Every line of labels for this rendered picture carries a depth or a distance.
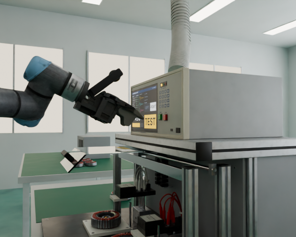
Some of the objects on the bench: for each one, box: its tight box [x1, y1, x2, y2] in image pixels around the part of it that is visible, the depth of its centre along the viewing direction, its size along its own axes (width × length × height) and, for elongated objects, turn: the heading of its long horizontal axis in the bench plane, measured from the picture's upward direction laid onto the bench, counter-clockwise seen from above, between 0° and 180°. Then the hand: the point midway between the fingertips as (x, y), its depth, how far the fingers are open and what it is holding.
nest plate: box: [83, 218, 132, 237], centre depth 103 cm, size 15×15×1 cm
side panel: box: [246, 154, 296, 237], centre depth 78 cm, size 28×3×32 cm
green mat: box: [34, 182, 147, 223], centre depth 160 cm, size 94×61×1 cm
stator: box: [91, 210, 121, 229], centre depth 103 cm, size 11×11×4 cm
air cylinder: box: [132, 206, 151, 223], centre depth 109 cm, size 5×8×6 cm
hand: (140, 114), depth 87 cm, fingers closed
